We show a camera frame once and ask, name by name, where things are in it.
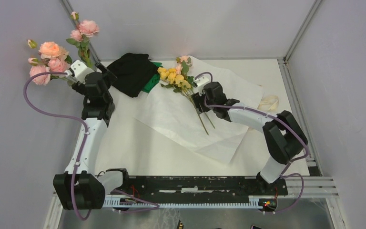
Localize white paper bouquet wrap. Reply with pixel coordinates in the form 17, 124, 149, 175
135, 57, 264, 164

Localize white slotted cable duct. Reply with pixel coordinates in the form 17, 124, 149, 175
102, 195, 263, 209

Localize black cloth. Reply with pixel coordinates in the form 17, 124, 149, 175
107, 53, 156, 98

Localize yellow rose stem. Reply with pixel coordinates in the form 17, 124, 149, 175
158, 56, 209, 134

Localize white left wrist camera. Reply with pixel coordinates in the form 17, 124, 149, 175
65, 60, 94, 84

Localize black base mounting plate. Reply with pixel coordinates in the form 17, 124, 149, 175
118, 176, 288, 204

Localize peach rose stem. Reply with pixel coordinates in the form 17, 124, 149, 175
28, 42, 72, 66

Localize green cloth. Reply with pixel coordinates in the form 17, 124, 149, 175
142, 62, 163, 93

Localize pink roses in vase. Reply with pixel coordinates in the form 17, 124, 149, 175
28, 58, 70, 85

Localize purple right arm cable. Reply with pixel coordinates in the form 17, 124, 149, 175
193, 71, 311, 215

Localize pink rose stem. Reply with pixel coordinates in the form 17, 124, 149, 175
66, 11, 100, 68

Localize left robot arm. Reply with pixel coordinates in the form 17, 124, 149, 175
53, 60, 131, 210

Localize cream printed ribbon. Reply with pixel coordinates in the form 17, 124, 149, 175
258, 95, 279, 112

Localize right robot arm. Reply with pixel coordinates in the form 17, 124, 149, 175
191, 79, 308, 195

